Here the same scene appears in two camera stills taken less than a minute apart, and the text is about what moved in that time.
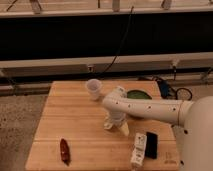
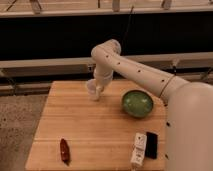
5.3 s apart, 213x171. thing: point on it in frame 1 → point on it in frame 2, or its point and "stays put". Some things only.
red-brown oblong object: (65, 152) stays put
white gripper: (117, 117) → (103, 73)
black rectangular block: (151, 147) stays put
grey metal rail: (152, 63) stays put
